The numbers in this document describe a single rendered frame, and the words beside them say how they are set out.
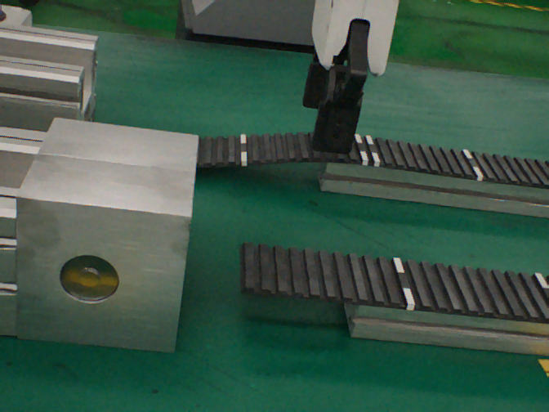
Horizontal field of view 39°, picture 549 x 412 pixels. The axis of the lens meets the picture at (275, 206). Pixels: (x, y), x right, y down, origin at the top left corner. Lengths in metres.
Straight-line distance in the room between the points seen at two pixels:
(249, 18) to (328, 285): 0.56
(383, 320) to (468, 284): 0.06
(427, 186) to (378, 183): 0.04
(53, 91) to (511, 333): 0.36
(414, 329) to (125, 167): 0.21
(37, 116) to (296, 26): 0.48
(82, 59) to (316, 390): 0.34
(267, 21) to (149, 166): 0.56
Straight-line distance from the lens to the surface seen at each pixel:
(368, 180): 0.66
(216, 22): 0.98
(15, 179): 0.50
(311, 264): 0.49
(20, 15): 0.79
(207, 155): 0.64
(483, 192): 0.69
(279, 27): 1.00
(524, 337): 0.54
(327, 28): 0.58
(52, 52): 0.66
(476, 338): 0.52
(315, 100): 0.68
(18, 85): 0.60
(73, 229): 0.42
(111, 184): 0.43
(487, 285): 0.53
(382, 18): 0.57
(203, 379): 0.45
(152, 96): 0.79
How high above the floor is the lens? 1.09
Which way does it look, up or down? 30 degrees down
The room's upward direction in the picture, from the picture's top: 11 degrees clockwise
